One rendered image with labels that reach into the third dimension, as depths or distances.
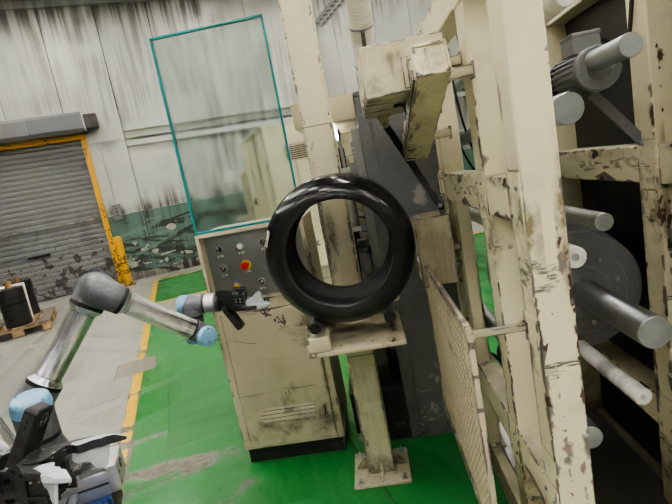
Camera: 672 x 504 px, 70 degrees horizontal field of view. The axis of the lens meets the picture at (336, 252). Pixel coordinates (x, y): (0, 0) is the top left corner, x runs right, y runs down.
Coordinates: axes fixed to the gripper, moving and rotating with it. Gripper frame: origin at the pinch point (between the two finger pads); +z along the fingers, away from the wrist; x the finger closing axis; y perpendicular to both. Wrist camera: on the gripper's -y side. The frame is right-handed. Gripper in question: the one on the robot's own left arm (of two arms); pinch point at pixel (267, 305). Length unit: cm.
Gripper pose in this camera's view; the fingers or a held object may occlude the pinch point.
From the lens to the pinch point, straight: 189.6
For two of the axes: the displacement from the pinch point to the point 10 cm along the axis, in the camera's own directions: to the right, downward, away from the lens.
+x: 0.5, -1.8, 9.8
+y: -0.6, -9.8, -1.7
